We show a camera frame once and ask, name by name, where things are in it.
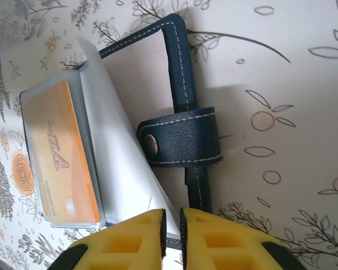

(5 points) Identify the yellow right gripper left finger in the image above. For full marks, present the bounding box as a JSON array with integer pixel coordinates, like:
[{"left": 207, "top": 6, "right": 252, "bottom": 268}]
[{"left": 55, "top": 208, "right": 167, "bottom": 270}]

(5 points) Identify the blue leather card holder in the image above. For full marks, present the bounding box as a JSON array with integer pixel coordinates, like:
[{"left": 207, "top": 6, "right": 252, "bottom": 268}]
[{"left": 18, "top": 12, "right": 225, "bottom": 250}]

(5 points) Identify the clear acrylic card box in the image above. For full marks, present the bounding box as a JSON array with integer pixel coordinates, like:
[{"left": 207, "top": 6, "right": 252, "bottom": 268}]
[{"left": 0, "top": 0, "right": 32, "bottom": 55}]

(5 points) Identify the orange VIP card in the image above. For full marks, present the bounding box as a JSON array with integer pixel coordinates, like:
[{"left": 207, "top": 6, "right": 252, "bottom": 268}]
[{"left": 25, "top": 79, "right": 102, "bottom": 223}]

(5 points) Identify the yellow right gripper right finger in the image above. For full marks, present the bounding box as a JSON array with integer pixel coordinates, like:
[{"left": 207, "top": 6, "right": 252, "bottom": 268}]
[{"left": 179, "top": 207, "right": 307, "bottom": 270}]

